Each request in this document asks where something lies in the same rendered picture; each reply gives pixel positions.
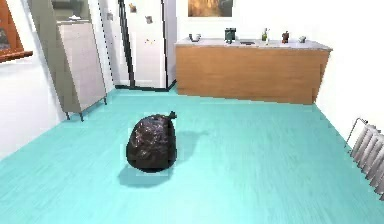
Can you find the wooden kitchen counter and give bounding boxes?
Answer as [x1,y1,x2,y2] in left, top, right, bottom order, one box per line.
[174,37,334,106]

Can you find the black fridge handle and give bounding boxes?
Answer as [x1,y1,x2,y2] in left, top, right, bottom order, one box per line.
[118,0,136,89]

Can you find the orange framed window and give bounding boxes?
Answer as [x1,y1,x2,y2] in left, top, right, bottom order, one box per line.
[0,0,34,64]

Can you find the black rubbish bag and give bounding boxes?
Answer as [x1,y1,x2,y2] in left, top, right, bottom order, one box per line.
[125,111,178,173]

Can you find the white fridge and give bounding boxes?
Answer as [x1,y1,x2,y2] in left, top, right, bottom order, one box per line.
[98,0,178,92]

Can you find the grey tall cupboard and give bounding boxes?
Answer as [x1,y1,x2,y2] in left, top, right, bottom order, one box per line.
[27,0,108,122]

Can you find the framed orange wall picture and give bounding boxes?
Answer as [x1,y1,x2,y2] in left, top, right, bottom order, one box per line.
[187,0,234,18]

